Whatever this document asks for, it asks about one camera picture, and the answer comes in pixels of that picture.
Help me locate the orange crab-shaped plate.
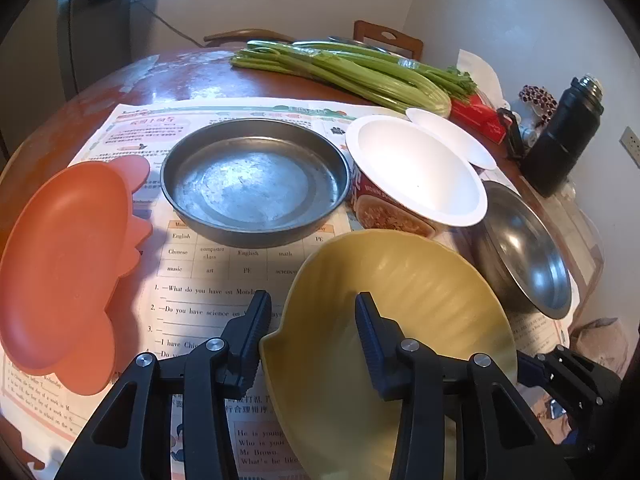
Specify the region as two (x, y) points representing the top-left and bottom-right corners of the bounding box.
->
(0, 155), (153, 397)

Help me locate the leafy wrapped celery bunch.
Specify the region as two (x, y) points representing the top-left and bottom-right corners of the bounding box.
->
(247, 39), (476, 98)

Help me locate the red tissue box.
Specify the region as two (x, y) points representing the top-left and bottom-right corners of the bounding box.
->
(450, 92), (507, 143)

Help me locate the round metal plate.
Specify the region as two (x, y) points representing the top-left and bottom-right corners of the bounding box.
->
(160, 119), (351, 249)

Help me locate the beige cloth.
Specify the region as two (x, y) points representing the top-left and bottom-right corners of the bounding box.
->
(572, 317), (628, 378)

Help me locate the white paper noodle bowl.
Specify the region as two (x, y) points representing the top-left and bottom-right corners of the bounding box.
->
(345, 115), (488, 239)
(405, 107), (497, 170)

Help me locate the stainless steel bowl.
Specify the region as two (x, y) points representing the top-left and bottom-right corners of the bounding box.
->
(470, 180), (573, 321)

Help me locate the wall outlet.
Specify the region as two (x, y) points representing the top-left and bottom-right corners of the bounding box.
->
(620, 127), (640, 166)

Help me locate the dark white-dotted bundle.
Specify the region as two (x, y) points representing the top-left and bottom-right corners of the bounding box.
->
(518, 85), (557, 127)

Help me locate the printed newspaper sheet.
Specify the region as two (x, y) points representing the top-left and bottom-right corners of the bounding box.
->
(0, 96), (571, 480)

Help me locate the black cable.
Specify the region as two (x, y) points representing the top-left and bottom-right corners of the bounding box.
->
(131, 0), (207, 47)

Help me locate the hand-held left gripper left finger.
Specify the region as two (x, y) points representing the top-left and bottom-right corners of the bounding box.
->
(60, 290), (273, 480)

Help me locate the yellow plastic bowl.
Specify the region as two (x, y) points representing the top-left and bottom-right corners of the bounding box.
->
(259, 229), (517, 480)

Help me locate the curved wooden armchair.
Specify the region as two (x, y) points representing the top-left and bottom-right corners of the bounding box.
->
(204, 29), (293, 48)

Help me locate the wooden chair with handle cutout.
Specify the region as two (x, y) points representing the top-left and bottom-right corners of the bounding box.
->
(353, 20), (425, 61)

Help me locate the black thermos bottle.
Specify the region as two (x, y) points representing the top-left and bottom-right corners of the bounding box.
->
(520, 76), (604, 198)

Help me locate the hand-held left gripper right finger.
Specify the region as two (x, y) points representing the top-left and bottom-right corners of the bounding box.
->
(354, 291), (576, 480)

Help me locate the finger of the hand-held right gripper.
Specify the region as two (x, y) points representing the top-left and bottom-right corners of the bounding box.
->
(516, 350), (551, 388)

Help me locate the thick celery bunch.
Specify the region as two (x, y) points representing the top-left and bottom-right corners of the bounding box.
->
(230, 42), (453, 118)

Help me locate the black carrying strap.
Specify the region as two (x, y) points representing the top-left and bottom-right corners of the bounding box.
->
(496, 107), (526, 162)

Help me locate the grey refrigerator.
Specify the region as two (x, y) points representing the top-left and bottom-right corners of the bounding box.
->
(57, 0), (136, 97)

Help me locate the white tissue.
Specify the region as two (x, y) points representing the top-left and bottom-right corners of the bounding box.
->
(456, 49), (504, 107)

